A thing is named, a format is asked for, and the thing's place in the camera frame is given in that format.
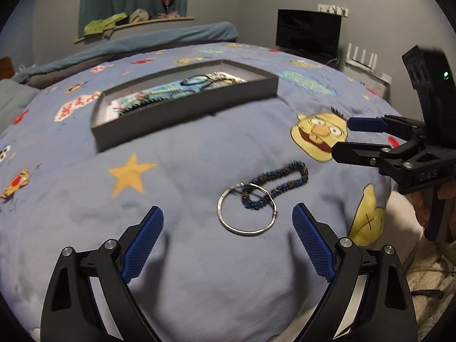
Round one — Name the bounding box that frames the black hair tie with charm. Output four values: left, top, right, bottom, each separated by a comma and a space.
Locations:
179, 74, 215, 92

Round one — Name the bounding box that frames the pearl hair clip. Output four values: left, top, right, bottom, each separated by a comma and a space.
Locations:
143, 85, 184, 96

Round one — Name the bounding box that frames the person's right hand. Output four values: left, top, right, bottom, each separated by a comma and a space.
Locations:
413, 179, 456, 229

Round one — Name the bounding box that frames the white wifi router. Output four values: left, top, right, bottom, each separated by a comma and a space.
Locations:
342, 43, 392, 99

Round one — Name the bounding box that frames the black monitor screen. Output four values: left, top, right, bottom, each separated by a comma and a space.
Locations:
275, 9, 342, 62

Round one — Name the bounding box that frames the grey cardboard tray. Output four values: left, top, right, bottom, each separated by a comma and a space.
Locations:
90, 60, 278, 151

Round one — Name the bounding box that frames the blue cartoon bed sheet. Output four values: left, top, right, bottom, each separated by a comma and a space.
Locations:
1, 44, 393, 341

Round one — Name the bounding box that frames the blue folded blanket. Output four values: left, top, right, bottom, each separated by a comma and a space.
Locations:
12, 22, 239, 84

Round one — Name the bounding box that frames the colourful printed paper sheet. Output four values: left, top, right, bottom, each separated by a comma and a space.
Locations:
108, 72, 247, 118

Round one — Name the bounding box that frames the grey pillow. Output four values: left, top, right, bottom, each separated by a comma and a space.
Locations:
0, 79, 39, 133

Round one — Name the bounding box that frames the grey folded blanket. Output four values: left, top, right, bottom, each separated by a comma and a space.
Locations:
25, 50, 141, 89

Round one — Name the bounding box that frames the wooden headboard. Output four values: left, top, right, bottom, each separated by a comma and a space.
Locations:
0, 56, 15, 80

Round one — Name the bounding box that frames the beige cloth on sill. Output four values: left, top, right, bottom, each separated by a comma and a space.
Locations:
128, 9, 149, 24

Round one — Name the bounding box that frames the wooden window sill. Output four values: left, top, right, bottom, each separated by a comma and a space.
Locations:
74, 16, 195, 44

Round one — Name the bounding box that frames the green cloth on sill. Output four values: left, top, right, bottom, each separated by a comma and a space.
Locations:
83, 13, 129, 36

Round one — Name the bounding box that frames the blue beaded bracelet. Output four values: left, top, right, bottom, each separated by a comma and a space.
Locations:
240, 160, 309, 211

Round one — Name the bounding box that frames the white wall hook rack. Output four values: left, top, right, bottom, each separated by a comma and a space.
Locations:
317, 4, 349, 18

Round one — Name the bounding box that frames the gold chain bracelet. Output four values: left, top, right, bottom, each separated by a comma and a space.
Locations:
209, 72, 238, 86

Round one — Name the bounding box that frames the black bead bracelet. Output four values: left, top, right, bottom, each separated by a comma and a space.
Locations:
119, 93, 180, 115

